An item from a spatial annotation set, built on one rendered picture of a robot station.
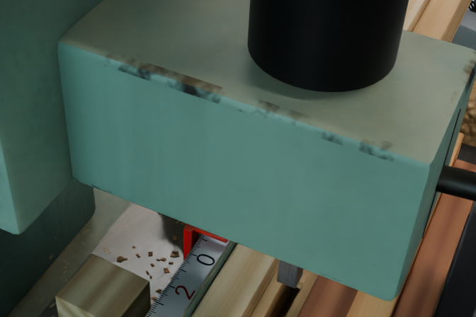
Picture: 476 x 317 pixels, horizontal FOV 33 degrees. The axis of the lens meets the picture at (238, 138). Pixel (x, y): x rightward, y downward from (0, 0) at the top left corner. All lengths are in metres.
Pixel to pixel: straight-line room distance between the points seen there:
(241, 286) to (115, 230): 0.24
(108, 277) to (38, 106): 0.24
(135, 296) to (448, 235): 0.20
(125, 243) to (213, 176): 0.29
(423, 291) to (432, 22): 0.24
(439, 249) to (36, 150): 0.19
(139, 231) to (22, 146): 0.30
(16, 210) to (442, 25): 0.34
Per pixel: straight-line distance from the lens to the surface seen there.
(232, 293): 0.36
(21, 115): 0.29
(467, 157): 0.52
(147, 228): 0.58
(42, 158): 0.31
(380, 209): 0.27
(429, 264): 0.38
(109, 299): 0.50
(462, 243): 0.33
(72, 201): 0.55
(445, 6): 0.58
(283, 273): 0.36
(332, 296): 0.36
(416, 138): 0.26
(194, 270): 0.36
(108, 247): 0.57
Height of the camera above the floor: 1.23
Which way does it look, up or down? 41 degrees down
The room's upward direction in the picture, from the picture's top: 3 degrees clockwise
